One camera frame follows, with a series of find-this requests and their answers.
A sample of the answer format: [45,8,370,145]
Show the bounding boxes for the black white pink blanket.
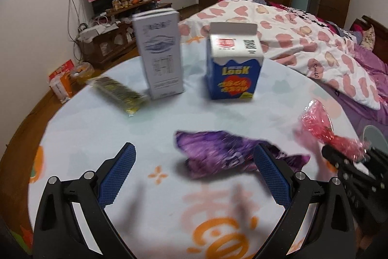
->
[218,0,364,38]

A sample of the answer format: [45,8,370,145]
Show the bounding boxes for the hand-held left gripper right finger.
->
[253,144,355,259]

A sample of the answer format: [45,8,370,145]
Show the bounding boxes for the white tall carton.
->
[132,8,185,101]

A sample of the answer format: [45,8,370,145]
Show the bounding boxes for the blue white milk carton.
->
[206,22,264,101]

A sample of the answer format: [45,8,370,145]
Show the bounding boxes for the pink cellophane wrapper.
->
[295,99,370,161]

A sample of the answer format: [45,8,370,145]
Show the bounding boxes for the white set-top box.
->
[78,25,100,41]

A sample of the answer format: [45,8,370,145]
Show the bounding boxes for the wooden television stand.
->
[77,0,173,70]

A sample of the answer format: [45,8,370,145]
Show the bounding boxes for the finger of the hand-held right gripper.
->
[364,147,388,178]
[321,145,383,192]

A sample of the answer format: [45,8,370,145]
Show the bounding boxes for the bed with heart-pattern quilt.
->
[179,0,381,111]

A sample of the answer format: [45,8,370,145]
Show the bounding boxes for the wooden headboard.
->
[350,15,388,62]

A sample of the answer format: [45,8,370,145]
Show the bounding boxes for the floral pillow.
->
[359,27,376,50]

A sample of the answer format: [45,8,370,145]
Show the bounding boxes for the green yellow snack packet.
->
[88,76,149,117]

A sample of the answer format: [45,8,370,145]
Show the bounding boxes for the hanging cables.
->
[68,0,91,62]

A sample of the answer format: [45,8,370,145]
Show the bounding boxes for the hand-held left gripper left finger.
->
[33,142,137,259]

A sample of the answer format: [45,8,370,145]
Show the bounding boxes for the purple snack wrapper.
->
[175,130,311,181]

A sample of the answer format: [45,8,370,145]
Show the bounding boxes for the purple quilt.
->
[333,43,388,126]

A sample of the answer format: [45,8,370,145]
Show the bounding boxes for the purple bed sheet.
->
[315,77,388,132]

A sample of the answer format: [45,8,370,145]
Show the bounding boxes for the light blue basin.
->
[362,125,388,156]

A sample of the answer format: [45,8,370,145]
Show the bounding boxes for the orange white package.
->
[48,59,75,104]

